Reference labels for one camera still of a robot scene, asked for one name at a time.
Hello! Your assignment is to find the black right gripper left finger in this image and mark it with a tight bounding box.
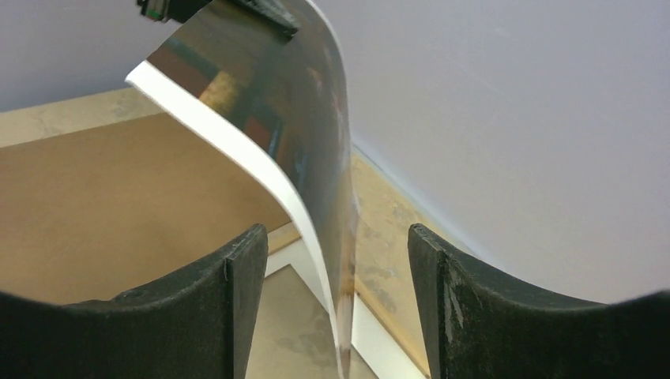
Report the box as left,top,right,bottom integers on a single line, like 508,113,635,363
1,224,268,378

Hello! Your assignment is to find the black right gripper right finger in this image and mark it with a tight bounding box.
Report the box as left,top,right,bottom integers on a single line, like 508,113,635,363
408,223,669,378

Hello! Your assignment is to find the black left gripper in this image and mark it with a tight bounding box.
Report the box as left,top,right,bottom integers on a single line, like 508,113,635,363
136,0,299,37

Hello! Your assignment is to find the cat and books photo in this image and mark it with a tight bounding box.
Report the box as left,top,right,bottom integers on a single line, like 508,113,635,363
126,1,358,378

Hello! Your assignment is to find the white mat board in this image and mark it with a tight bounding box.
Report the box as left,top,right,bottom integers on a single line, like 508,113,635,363
265,238,431,378

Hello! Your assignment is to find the brown cardboard backing board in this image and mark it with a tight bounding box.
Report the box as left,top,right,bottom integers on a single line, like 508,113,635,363
1,114,288,304

